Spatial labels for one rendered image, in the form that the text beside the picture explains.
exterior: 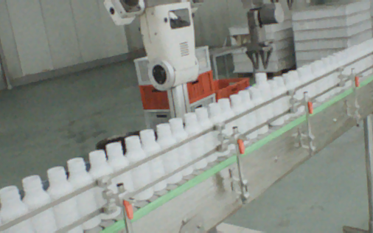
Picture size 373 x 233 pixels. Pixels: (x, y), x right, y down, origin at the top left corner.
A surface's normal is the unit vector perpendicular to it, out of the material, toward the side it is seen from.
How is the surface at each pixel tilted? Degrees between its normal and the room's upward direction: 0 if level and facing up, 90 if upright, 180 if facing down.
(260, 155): 90
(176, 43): 90
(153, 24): 90
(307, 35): 91
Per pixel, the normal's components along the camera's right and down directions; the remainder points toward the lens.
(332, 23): -0.60, 0.27
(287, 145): 0.76, 0.04
